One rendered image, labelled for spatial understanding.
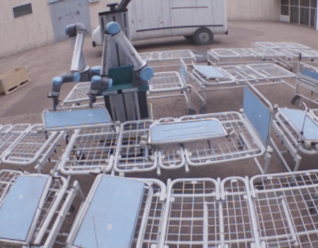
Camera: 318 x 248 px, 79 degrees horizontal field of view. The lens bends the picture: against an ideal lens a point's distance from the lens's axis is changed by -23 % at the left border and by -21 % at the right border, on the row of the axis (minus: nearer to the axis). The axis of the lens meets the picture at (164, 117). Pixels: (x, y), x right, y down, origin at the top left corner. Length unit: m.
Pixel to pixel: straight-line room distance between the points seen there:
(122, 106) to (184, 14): 6.78
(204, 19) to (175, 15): 1.17
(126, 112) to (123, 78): 0.48
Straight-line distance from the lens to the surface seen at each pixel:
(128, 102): 3.03
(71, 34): 2.59
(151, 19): 9.15
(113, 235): 1.52
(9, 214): 1.98
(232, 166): 2.82
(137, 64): 2.45
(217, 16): 9.79
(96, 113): 2.50
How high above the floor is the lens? 1.77
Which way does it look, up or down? 27 degrees down
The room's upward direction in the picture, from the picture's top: 5 degrees counter-clockwise
